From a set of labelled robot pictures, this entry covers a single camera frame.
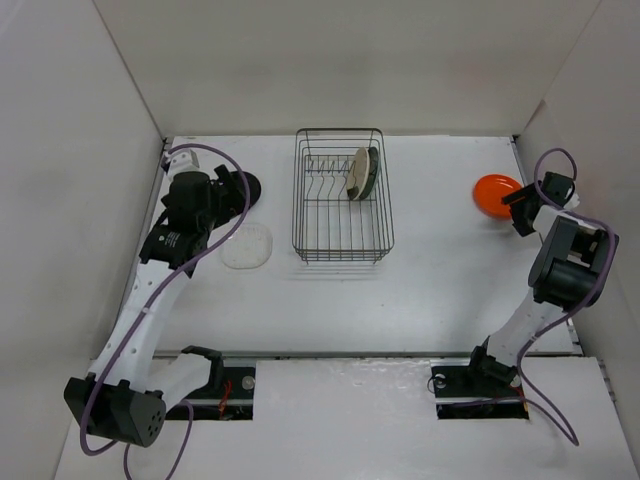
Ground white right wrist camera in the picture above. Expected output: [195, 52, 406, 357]
[564, 193, 580, 210]

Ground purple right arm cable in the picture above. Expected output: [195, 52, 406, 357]
[514, 148, 620, 448]

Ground clear textured glass plate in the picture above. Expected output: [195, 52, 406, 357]
[220, 223, 273, 270]

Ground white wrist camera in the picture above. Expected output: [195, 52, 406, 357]
[564, 193, 580, 210]
[163, 149, 200, 178]

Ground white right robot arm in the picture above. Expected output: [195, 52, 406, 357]
[462, 172, 619, 394]

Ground black round plate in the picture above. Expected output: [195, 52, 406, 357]
[219, 171, 262, 215]

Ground grey wire dish rack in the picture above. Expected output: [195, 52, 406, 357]
[291, 127, 395, 264]

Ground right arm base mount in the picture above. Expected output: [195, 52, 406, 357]
[428, 364, 529, 420]

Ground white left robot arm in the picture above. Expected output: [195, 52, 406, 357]
[64, 165, 261, 447]

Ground blue patterned ceramic plate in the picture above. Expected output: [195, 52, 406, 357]
[359, 147, 380, 200]

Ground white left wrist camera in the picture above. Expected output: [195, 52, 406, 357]
[163, 149, 200, 178]

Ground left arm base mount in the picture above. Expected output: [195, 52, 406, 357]
[148, 356, 257, 421]

